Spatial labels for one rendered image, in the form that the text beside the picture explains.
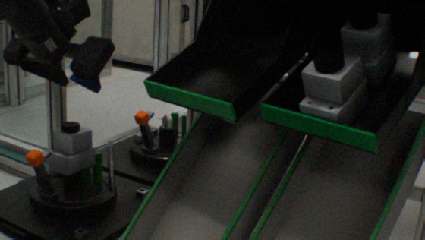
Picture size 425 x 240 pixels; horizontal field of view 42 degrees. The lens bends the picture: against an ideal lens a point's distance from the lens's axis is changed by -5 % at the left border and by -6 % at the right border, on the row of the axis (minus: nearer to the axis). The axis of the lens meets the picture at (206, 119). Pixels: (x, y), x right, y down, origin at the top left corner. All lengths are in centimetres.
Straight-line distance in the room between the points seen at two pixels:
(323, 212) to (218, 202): 13
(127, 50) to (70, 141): 541
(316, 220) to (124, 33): 566
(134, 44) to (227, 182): 549
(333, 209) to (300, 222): 4
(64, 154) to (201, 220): 26
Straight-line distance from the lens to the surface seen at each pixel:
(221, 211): 70
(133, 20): 615
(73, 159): 87
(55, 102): 110
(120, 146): 114
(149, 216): 72
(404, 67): 65
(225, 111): 59
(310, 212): 68
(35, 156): 83
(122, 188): 96
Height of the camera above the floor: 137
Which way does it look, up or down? 17 degrees down
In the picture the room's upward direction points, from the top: 3 degrees clockwise
